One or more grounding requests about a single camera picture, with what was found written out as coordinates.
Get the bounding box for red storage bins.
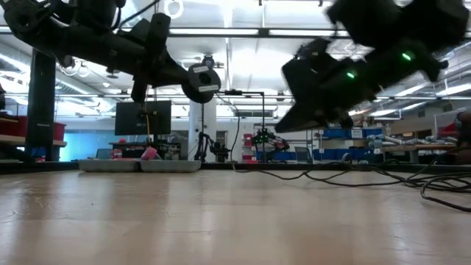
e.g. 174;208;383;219
0;115;68;143

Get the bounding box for blue storage bins with labels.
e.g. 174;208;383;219
319;127;384;140

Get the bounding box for black cord spool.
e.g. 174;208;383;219
181;63;223;105

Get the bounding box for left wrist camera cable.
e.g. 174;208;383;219
116;0;163;29

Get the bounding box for person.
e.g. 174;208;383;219
439;110;471;166

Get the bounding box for grey plastic tool case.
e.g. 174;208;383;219
77;158;203;174

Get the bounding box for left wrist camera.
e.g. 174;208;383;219
73;0;128;34

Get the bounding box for red-handled pliers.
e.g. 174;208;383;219
140;146;160;161

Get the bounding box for cluttered wooden workbench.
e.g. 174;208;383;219
381;134;471;165

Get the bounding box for black monitor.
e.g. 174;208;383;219
114;99;172;136

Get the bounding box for black aluminium table frame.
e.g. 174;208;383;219
0;47;471;174

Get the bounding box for small red drawers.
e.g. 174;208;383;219
242;132;259;165

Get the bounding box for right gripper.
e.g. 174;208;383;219
274;38;380;134

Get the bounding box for thin dark cord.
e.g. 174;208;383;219
215;92;471;213

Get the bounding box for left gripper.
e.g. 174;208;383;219
54;13;192;105

